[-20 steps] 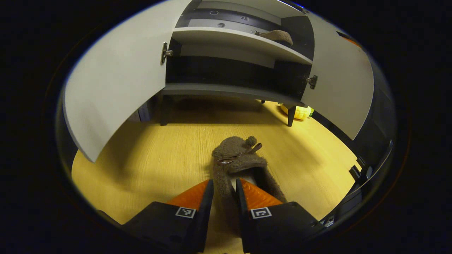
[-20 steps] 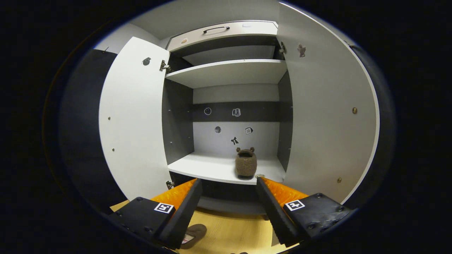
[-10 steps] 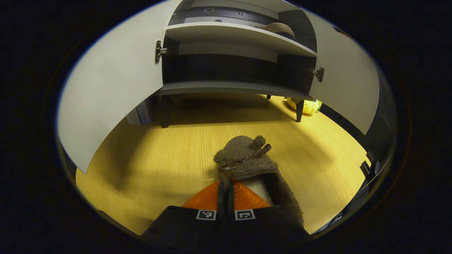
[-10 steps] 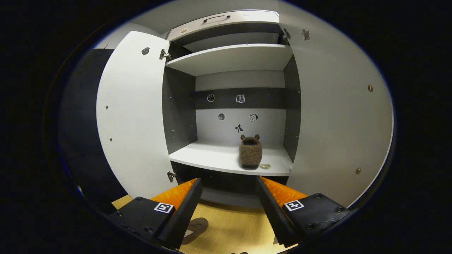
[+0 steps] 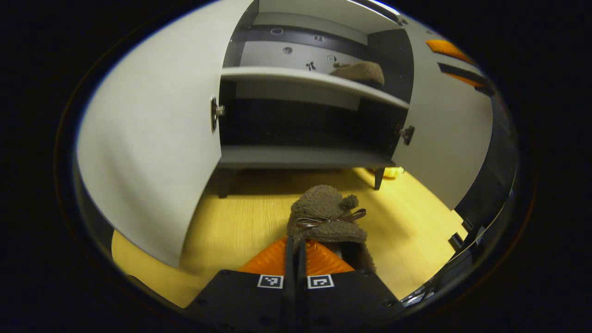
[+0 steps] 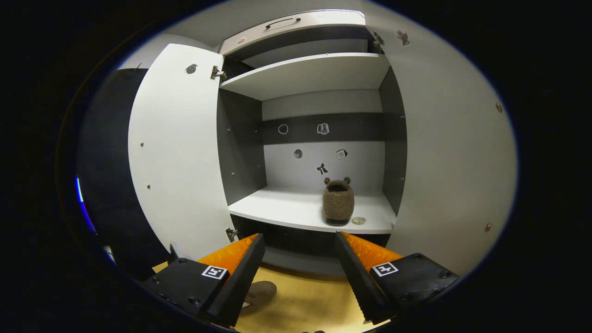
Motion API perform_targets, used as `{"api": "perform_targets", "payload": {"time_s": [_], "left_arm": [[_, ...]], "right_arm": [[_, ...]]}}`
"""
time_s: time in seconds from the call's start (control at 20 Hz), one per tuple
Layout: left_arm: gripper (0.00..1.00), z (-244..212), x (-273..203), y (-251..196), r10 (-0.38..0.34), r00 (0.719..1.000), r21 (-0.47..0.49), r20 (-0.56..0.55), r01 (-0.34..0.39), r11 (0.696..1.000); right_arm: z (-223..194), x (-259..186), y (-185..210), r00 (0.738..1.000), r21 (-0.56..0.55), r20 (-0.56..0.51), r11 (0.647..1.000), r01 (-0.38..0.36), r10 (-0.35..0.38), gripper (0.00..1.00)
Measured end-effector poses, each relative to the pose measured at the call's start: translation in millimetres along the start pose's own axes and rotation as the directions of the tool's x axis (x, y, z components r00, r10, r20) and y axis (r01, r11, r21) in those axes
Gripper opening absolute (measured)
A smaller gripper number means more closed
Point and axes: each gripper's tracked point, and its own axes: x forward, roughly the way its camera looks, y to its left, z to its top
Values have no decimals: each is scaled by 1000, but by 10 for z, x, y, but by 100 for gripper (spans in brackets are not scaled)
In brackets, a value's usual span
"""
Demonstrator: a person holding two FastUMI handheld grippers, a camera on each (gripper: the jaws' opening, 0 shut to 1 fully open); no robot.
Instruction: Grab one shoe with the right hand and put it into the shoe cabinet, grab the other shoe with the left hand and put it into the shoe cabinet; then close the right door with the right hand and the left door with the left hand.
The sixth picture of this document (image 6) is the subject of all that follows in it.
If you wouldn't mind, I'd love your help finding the grey white shoe cabinet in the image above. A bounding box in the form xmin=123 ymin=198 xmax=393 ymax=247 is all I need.
xmin=215 ymin=9 xmax=407 ymax=278

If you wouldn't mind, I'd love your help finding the brown fuzzy shoe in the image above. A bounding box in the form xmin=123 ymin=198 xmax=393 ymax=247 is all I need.
xmin=240 ymin=280 xmax=278 ymax=316
xmin=322 ymin=177 xmax=355 ymax=226

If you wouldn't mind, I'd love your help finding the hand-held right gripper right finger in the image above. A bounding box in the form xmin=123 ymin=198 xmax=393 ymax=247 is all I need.
xmin=335 ymin=231 xmax=461 ymax=325

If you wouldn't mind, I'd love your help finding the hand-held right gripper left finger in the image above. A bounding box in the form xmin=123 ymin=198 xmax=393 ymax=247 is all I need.
xmin=139 ymin=233 xmax=266 ymax=328

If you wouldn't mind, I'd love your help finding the white shoe cabinet door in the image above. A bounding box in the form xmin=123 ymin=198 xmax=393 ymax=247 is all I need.
xmin=128 ymin=43 xmax=234 ymax=262
xmin=361 ymin=0 xmax=518 ymax=278

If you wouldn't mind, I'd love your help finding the beige cabinet drawer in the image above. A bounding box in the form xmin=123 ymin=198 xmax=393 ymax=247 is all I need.
xmin=218 ymin=9 xmax=366 ymax=56

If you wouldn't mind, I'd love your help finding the white cabinet shelf board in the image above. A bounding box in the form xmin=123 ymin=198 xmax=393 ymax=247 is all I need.
xmin=228 ymin=186 xmax=397 ymax=234
xmin=220 ymin=52 xmax=391 ymax=101

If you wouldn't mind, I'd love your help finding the black drawer handle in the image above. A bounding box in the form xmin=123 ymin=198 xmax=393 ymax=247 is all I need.
xmin=265 ymin=17 xmax=301 ymax=29

